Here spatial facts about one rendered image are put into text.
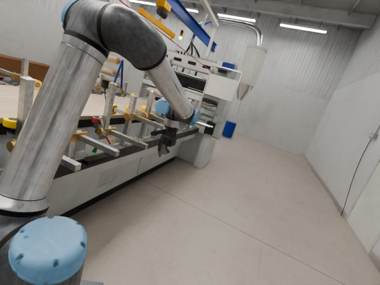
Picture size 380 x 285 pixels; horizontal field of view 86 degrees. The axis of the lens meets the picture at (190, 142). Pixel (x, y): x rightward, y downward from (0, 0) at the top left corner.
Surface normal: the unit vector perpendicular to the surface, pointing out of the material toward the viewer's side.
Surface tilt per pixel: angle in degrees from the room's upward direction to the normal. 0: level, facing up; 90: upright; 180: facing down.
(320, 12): 90
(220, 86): 90
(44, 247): 5
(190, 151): 90
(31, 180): 82
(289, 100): 90
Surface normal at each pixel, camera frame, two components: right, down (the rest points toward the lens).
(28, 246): 0.36, -0.89
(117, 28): 0.05, 0.37
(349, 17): -0.39, 0.12
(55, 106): 0.47, 0.15
